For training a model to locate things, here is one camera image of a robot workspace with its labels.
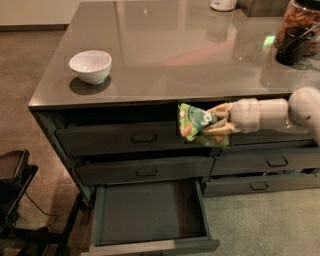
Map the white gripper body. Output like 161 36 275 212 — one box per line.
230 98 289 133

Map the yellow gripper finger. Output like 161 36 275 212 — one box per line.
208 102 233 119
202 119 235 135

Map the green rice chip bag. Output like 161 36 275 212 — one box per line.
177 103 229 147

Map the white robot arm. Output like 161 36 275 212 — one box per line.
202 87 320 145

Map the top right drawer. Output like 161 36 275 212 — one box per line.
230 130 314 146

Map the middle right drawer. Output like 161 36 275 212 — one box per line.
211 148 320 176

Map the middle left drawer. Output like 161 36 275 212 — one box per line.
77 156 214 186

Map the bottom right drawer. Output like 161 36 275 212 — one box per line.
203 173 320 197

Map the top left drawer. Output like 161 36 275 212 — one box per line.
56 121 211 156

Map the white container on counter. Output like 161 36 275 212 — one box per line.
210 0 237 12

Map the open bottom left drawer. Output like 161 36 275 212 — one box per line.
88 180 220 256

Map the black cup with utensils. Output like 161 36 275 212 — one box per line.
276 26 315 66

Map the glass jar of snacks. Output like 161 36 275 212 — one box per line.
274 0 320 57

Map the grey kitchen island cabinet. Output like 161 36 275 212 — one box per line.
29 0 319 200

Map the white ceramic bowl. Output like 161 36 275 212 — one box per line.
69 50 112 85

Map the black stand with cables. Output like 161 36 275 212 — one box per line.
0 148 84 256

